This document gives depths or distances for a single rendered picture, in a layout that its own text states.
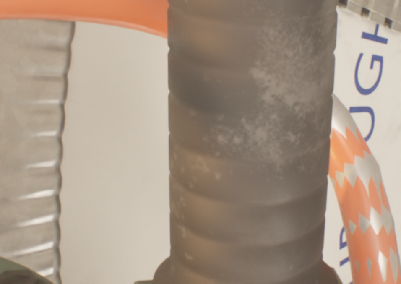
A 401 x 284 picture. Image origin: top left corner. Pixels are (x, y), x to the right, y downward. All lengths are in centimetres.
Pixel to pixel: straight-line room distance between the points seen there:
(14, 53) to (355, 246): 16
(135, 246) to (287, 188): 23
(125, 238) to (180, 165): 21
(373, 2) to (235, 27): 32
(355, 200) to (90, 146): 16
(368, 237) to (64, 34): 17
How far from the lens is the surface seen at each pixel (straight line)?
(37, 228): 35
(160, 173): 38
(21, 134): 34
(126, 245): 38
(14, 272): 24
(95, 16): 22
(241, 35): 16
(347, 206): 22
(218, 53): 16
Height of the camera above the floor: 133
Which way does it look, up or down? 26 degrees down
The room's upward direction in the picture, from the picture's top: 134 degrees counter-clockwise
